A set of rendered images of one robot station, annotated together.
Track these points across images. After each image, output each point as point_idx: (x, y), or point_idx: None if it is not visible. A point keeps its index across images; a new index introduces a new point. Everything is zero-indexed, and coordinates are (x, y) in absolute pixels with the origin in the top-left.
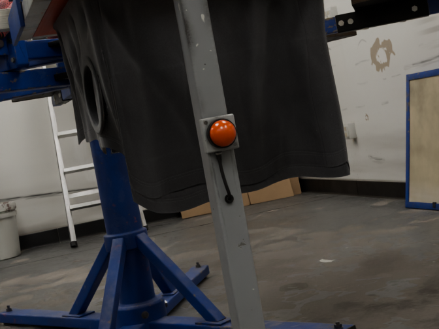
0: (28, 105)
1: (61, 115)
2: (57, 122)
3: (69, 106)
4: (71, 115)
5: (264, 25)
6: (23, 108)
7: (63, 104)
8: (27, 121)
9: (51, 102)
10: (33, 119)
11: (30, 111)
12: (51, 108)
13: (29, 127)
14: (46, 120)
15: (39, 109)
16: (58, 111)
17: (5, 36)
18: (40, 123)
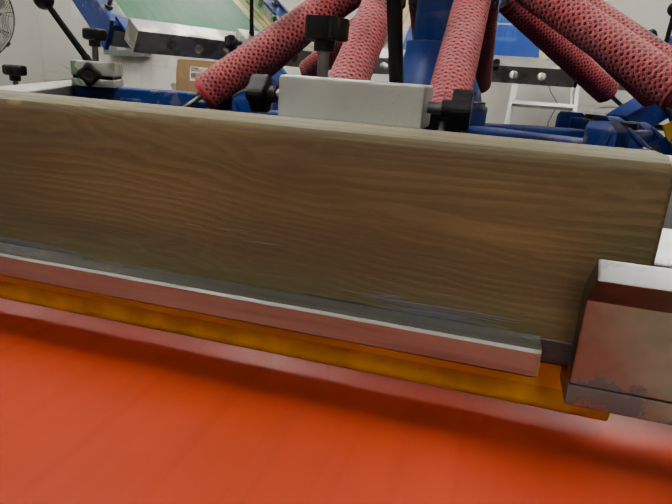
0: (491, 100)
1: (520, 119)
2: (515, 124)
3: (532, 111)
4: (531, 121)
5: None
6: (486, 102)
7: (527, 108)
8: (486, 115)
9: (512, 105)
10: (492, 115)
11: (491, 106)
12: (509, 112)
13: (485, 122)
14: (504, 119)
15: (501, 107)
16: (519, 113)
17: (229, 101)
18: (497, 120)
